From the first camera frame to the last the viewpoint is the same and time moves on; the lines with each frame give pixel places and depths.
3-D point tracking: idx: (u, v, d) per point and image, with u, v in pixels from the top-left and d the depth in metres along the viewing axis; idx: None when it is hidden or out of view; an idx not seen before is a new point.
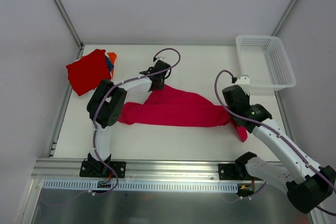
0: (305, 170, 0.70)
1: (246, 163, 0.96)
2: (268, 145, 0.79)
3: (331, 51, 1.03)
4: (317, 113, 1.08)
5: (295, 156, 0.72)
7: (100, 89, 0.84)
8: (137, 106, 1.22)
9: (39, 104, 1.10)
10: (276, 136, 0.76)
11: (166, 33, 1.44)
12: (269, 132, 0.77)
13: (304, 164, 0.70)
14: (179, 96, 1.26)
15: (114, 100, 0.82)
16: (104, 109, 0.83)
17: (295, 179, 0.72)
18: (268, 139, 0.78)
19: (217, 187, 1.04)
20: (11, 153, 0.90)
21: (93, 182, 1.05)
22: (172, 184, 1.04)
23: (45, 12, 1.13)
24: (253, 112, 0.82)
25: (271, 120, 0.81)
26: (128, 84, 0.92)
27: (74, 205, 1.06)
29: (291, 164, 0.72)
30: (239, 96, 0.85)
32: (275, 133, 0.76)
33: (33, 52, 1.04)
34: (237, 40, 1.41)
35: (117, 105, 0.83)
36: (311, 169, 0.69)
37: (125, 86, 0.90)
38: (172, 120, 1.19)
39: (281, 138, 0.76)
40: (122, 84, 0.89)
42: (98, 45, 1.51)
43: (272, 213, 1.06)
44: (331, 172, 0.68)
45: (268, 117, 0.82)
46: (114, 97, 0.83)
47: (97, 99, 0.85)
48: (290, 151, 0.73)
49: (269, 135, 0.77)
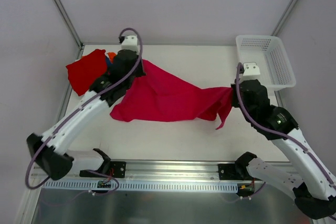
0: (328, 190, 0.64)
1: (245, 163, 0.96)
2: (290, 157, 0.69)
3: (331, 51, 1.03)
4: (317, 113, 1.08)
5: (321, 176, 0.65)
7: (32, 144, 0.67)
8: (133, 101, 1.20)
9: (39, 104, 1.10)
10: (303, 152, 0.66)
11: (166, 33, 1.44)
12: (295, 148, 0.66)
13: (328, 183, 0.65)
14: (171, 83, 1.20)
15: (46, 161, 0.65)
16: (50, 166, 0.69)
17: (315, 194, 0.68)
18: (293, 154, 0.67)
19: (217, 187, 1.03)
20: (10, 153, 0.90)
21: (93, 182, 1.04)
22: (172, 184, 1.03)
23: (45, 12, 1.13)
24: (279, 120, 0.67)
25: (297, 130, 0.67)
26: (64, 130, 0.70)
27: (74, 205, 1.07)
29: (314, 183, 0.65)
30: (263, 97, 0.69)
32: (303, 149, 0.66)
33: (33, 52, 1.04)
34: (237, 40, 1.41)
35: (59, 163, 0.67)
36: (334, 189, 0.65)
37: (56, 139, 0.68)
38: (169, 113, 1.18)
39: (307, 155, 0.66)
40: (52, 137, 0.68)
42: (98, 45, 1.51)
43: (273, 213, 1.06)
44: None
45: (295, 127, 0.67)
46: (44, 158, 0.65)
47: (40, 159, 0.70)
48: (316, 170, 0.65)
49: (295, 150, 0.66)
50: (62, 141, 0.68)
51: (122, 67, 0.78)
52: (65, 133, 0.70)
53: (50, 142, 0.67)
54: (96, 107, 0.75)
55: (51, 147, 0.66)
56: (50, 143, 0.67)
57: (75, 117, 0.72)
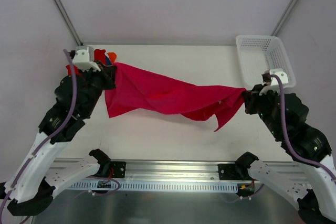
0: None
1: (245, 165, 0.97)
2: (311, 176, 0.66)
3: (331, 51, 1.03)
4: (317, 113, 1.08)
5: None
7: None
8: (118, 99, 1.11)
9: (39, 104, 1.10)
10: (331, 180, 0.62)
11: (166, 33, 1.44)
12: (324, 176, 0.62)
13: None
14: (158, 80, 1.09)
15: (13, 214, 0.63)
16: None
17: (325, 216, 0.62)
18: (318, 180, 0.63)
19: (217, 187, 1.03)
20: (10, 153, 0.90)
21: (93, 182, 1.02)
22: (172, 184, 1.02)
23: (44, 12, 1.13)
24: (315, 147, 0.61)
25: (331, 158, 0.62)
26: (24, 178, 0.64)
27: (73, 206, 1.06)
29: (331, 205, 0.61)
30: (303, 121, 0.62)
32: (332, 177, 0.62)
33: (33, 52, 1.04)
34: (237, 40, 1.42)
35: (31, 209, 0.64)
36: None
37: (17, 191, 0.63)
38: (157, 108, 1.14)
39: (335, 183, 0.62)
40: (12, 189, 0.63)
42: (98, 45, 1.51)
43: (272, 213, 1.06)
44: None
45: (328, 154, 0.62)
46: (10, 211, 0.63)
47: None
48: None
49: (324, 178, 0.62)
50: (24, 192, 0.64)
51: (67, 99, 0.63)
52: (24, 184, 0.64)
53: (12, 194, 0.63)
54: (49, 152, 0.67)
55: (14, 200, 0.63)
56: (12, 195, 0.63)
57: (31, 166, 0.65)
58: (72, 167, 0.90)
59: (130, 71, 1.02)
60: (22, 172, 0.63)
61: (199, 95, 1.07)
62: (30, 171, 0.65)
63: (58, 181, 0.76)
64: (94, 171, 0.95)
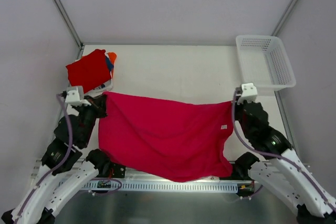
0: (323, 206, 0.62)
1: (249, 168, 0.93)
2: (291, 179, 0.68)
3: (331, 52, 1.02)
4: (318, 114, 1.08)
5: (305, 177, 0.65)
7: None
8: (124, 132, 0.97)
9: (38, 105, 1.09)
10: (296, 171, 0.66)
11: (165, 33, 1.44)
12: (314, 196, 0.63)
13: (322, 200, 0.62)
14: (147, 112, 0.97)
15: None
16: None
17: (313, 212, 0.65)
18: (286, 171, 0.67)
19: (217, 187, 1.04)
20: (11, 153, 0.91)
21: (93, 182, 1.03)
22: (172, 184, 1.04)
23: (43, 12, 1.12)
24: (274, 142, 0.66)
25: (291, 151, 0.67)
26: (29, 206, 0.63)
27: (73, 206, 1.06)
29: (308, 200, 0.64)
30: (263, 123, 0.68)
32: (297, 168, 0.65)
33: (32, 53, 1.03)
34: (237, 40, 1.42)
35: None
36: (328, 205, 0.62)
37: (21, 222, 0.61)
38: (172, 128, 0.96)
39: (302, 173, 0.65)
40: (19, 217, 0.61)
42: (98, 45, 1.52)
43: (273, 214, 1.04)
44: None
45: (288, 148, 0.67)
46: None
47: None
48: (310, 185, 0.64)
49: (289, 169, 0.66)
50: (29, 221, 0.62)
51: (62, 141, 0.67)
52: (29, 212, 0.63)
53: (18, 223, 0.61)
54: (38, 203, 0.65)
55: None
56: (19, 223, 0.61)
57: (36, 193, 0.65)
58: (67, 180, 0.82)
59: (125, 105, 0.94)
60: (26, 201, 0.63)
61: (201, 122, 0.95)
62: (33, 203, 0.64)
63: (54, 203, 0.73)
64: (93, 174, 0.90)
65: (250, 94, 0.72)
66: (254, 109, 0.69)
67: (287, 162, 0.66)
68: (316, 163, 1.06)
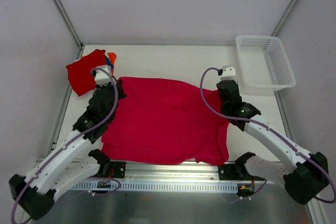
0: (295, 158, 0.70)
1: (244, 162, 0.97)
2: (264, 141, 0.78)
3: (331, 52, 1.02)
4: (318, 113, 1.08)
5: (274, 135, 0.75)
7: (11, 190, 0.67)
8: (129, 120, 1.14)
9: (38, 104, 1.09)
10: (266, 130, 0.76)
11: (166, 33, 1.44)
12: (286, 150, 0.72)
13: (294, 152, 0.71)
14: (153, 105, 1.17)
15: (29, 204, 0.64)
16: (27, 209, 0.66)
17: (289, 167, 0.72)
18: (258, 132, 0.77)
19: (217, 187, 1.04)
20: (11, 153, 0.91)
21: (93, 182, 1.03)
22: (172, 184, 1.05)
23: (43, 12, 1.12)
24: (243, 110, 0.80)
25: (260, 116, 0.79)
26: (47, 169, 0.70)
27: (73, 206, 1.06)
29: (282, 154, 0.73)
30: (235, 95, 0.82)
32: (265, 127, 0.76)
33: (32, 52, 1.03)
34: (237, 40, 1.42)
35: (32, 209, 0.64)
36: (301, 156, 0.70)
37: (39, 181, 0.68)
38: (171, 120, 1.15)
39: (271, 131, 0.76)
40: (34, 178, 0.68)
42: (98, 45, 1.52)
43: (272, 214, 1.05)
44: (321, 157, 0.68)
45: (257, 114, 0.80)
46: (27, 202, 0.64)
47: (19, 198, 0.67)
48: (279, 140, 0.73)
49: (259, 129, 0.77)
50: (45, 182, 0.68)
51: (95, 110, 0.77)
52: (48, 173, 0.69)
53: (33, 182, 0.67)
54: (53, 171, 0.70)
55: (34, 188, 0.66)
56: (32, 183, 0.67)
57: (58, 157, 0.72)
58: (72, 169, 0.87)
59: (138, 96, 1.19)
60: (48, 162, 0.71)
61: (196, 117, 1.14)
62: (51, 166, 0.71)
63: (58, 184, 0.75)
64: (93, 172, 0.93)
65: (231, 74, 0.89)
66: (227, 85, 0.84)
67: (255, 124, 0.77)
68: None
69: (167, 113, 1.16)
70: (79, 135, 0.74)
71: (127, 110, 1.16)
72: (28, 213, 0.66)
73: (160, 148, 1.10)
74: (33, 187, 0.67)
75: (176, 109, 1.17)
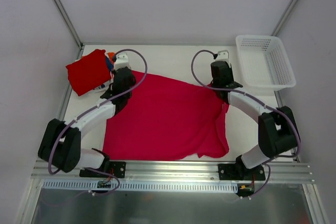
0: (262, 110, 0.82)
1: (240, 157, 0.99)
2: (243, 106, 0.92)
3: (331, 52, 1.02)
4: (317, 114, 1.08)
5: (248, 97, 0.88)
7: (49, 132, 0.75)
8: (133, 114, 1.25)
9: (39, 105, 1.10)
10: (243, 95, 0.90)
11: (166, 33, 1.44)
12: (256, 106, 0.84)
13: (262, 106, 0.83)
14: (155, 102, 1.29)
15: (72, 137, 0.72)
16: (58, 155, 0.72)
17: None
18: (238, 99, 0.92)
19: (217, 187, 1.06)
20: (11, 152, 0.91)
21: (93, 182, 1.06)
22: (172, 184, 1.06)
23: (43, 11, 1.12)
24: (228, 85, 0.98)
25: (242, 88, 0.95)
26: (85, 117, 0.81)
27: (73, 206, 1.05)
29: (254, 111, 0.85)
30: (224, 73, 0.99)
32: (242, 93, 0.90)
33: (32, 52, 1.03)
34: (237, 40, 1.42)
35: (71, 147, 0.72)
36: (268, 109, 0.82)
37: (79, 124, 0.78)
38: (170, 116, 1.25)
39: (247, 95, 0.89)
40: (75, 121, 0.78)
42: (98, 45, 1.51)
43: (272, 214, 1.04)
44: (284, 108, 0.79)
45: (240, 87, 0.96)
46: (70, 135, 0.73)
47: (49, 145, 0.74)
48: (251, 100, 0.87)
49: (238, 95, 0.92)
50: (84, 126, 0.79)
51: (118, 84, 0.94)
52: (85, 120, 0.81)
53: (73, 124, 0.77)
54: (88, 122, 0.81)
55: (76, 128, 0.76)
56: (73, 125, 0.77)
57: (92, 112, 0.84)
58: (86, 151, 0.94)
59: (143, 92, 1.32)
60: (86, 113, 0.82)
61: (193, 114, 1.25)
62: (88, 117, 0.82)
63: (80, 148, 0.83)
64: (97, 165, 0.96)
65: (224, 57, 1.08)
66: (219, 64, 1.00)
67: (235, 93, 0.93)
68: (316, 163, 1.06)
69: (167, 109, 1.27)
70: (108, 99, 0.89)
71: (133, 105, 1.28)
72: (61, 153, 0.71)
73: (157, 141, 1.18)
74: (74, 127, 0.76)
75: (175, 106, 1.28)
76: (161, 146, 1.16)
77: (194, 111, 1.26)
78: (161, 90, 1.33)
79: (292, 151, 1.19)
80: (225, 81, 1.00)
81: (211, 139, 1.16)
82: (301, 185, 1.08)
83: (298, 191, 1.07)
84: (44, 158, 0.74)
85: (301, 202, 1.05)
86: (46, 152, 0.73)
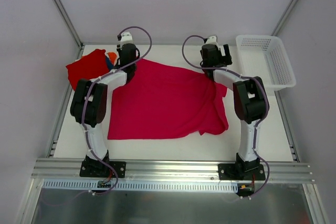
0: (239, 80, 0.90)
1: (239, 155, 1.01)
2: (226, 82, 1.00)
3: (331, 51, 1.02)
4: (317, 113, 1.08)
5: (230, 73, 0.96)
7: (79, 89, 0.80)
8: (133, 99, 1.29)
9: (39, 105, 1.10)
10: (224, 70, 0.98)
11: (166, 33, 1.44)
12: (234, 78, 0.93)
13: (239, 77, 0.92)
14: (154, 87, 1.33)
15: (102, 89, 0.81)
16: (90, 107, 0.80)
17: None
18: (220, 75, 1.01)
19: (218, 187, 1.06)
20: (11, 152, 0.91)
21: (93, 182, 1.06)
22: (172, 184, 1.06)
23: (43, 10, 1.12)
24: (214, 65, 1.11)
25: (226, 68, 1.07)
26: (106, 78, 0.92)
27: (72, 206, 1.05)
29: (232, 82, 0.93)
30: (212, 54, 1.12)
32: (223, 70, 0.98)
33: (32, 52, 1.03)
34: (237, 40, 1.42)
35: (101, 99, 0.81)
36: (243, 78, 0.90)
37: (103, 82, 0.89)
38: (170, 99, 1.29)
39: (227, 71, 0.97)
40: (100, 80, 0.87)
42: (98, 45, 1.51)
43: (273, 214, 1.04)
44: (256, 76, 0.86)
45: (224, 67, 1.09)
46: (100, 88, 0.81)
47: (80, 100, 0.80)
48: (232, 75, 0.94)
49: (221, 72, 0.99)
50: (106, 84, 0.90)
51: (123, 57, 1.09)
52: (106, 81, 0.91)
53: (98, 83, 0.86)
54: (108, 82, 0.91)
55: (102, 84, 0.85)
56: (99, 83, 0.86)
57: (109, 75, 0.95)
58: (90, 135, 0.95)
59: (142, 77, 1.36)
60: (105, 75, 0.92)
61: (192, 96, 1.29)
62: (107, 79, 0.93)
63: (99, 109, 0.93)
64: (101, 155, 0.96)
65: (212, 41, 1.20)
66: (208, 46, 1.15)
67: (219, 70, 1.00)
68: (316, 163, 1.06)
69: (167, 94, 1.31)
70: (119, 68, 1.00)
71: (133, 90, 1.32)
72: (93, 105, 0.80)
73: (157, 124, 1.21)
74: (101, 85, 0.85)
75: (174, 91, 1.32)
76: (164, 125, 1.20)
77: (192, 93, 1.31)
78: (160, 76, 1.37)
79: (293, 151, 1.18)
80: (213, 61, 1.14)
81: (211, 117, 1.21)
82: (301, 185, 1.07)
83: (298, 191, 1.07)
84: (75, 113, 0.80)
85: (301, 202, 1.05)
86: (78, 107, 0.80)
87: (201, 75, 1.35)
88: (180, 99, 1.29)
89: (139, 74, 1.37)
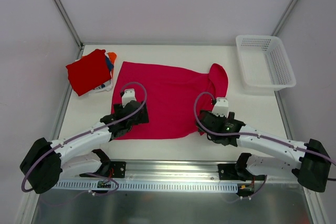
0: (296, 154, 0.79)
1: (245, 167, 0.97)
2: (259, 148, 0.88)
3: (331, 52, 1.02)
4: (317, 114, 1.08)
5: (265, 140, 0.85)
7: (34, 150, 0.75)
8: None
9: (39, 105, 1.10)
10: (258, 138, 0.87)
11: (166, 33, 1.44)
12: (285, 150, 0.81)
13: (292, 149, 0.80)
14: (154, 85, 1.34)
15: (49, 166, 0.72)
16: (34, 174, 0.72)
17: (294, 165, 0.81)
18: (251, 144, 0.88)
19: (218, 187, 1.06)
20: (11, 153, 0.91)
21: (93, 182, 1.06)
22: (172, 184, 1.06)
23: (43, 11, 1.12)
24: (228, 127, 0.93)
25: (244, 125, 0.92)
26: (72, 142, 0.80)
27: (74, 205, 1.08)
29: (282, 155, 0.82)
30: (211, 118, 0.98)
32: (255, 135, 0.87)
33: (32, 52, 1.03)
34: (237, 40, 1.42)
35: (46, 174, 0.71)
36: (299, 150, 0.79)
37: (65, 149, 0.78)
38: (170, 98, 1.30)
39: (262, 138, 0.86)
40: (61, 146, 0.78)
42: (98, 45, 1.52)
43: (272, 214, 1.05)
44: (315, 144, 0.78)
45: (242, 125, 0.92)
46: (50, 161, 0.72)
47: (29, 162, 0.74)
48: (273, 144, 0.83)
49: (250, 140, 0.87)
50: (69, 152, 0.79)
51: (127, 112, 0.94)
52: (72, 146, 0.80)
53: (58, 149, 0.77)
54: (73, 149, 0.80)
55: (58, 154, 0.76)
56: (58, 150, 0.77)
57: (82, 138, 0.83)
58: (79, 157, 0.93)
59: (142, 76, 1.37)
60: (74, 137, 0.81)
61: (192, 96, 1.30)
62: (78, 142, 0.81)
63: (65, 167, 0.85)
64: (93, 169, 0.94)
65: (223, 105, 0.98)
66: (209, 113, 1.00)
67: (246, 138, 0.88)
68: None
69: (167, 92, 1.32)
70: (105, 125, 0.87)
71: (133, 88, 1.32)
72: (35, 175, 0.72)
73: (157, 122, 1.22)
74: (58, 152, 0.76)
75: (174, 89, 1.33)
76: (164, 124, 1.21)
77: (192, 92, 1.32)
78: (159, 74, 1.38)
79: None
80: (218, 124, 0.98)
81: None
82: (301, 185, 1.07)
83: (298, 191, 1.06)
84: (24, 173, 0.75)
85: (300, 202, 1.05)
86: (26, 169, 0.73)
87: (202, 75, 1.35)
88: (179, 98, 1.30)
89: (139, 73, 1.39)
